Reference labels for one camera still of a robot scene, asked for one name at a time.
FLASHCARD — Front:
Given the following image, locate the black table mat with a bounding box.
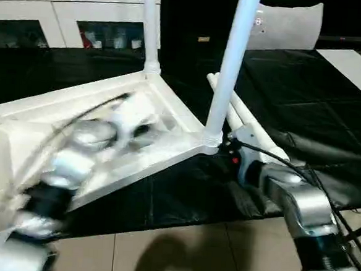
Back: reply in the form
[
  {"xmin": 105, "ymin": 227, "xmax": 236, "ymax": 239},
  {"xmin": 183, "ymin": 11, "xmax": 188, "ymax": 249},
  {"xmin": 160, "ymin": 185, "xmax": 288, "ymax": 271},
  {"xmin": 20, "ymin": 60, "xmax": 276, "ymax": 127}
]
[{"xmin": 0, "ymin": 28, "xmax": 361, "ymax": 257}]

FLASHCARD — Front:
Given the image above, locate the grey cushion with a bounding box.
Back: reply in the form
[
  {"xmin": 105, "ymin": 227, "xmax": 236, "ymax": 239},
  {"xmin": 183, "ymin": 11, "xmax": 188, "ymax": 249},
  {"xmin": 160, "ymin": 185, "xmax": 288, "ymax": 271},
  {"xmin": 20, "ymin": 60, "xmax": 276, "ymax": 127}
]
[{"xmin": 245, "ymin": 0, "xmax": 324, "ymax": 54}]

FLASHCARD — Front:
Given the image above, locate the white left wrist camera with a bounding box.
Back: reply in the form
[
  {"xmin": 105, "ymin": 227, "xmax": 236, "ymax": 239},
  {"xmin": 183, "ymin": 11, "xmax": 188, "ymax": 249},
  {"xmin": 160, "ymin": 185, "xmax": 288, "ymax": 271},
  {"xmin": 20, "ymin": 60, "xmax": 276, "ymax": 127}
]
[{"xmin": 105, "ymin": 92, "xmax": 164, "ymax": 152}]

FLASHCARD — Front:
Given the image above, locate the white glass-door cabinet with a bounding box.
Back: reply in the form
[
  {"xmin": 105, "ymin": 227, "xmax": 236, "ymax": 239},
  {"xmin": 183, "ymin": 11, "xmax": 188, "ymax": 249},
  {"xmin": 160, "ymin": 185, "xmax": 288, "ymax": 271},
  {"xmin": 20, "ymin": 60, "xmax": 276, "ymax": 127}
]
[{"xmin": 0, "ymin": 0, "xmax": 163, "ymax": 58}]

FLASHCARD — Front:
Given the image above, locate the white plastic table top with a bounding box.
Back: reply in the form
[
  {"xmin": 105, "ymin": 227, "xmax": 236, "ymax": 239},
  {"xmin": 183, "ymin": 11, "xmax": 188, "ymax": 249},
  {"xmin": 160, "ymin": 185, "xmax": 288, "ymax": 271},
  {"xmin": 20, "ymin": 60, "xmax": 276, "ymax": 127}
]
[{"xmin": 0, "ymin": 59, "xmax": 227, "ymax": 262}]

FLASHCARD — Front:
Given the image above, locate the white flat board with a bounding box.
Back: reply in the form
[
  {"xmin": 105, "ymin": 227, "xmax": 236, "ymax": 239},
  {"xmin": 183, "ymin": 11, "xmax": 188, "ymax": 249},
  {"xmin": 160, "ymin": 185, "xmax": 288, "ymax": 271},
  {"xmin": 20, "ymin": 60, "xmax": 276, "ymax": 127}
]
[{"xmin": 312, "ymin": 46, "xmax": 361, "ymax": 106}]

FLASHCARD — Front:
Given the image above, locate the white plastic table leg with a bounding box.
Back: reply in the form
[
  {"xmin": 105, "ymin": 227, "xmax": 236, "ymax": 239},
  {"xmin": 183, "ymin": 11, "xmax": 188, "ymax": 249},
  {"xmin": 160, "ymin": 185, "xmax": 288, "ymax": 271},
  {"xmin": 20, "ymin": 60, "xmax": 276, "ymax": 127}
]
[
  {"xmin": 137, "ymin": 0, "xmax": 168, "ymax": 77},
  {"xmin": 209, "ymin": 72, "xmax": 296, "ymax": 163},
  {"xmin": 201, "ymin": 0, "xmax": 263, "ymax": 158},
  {"xmin": 203, "ymin": 74, "xmax": 251, "ymax": 136}
]

